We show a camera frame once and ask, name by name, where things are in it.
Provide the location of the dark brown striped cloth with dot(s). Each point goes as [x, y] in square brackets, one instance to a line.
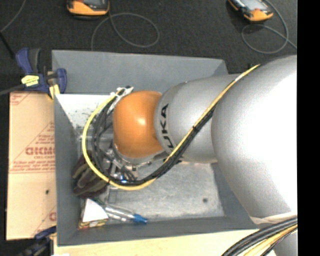
[86, 178]

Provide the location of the silver tool with blue tip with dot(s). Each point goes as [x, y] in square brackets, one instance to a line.
[125, 215]

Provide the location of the grey metal bin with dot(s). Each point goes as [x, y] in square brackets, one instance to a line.
[175, 190]

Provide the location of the brown cardboard board, red print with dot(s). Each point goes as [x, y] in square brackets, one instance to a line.
[30, 130]

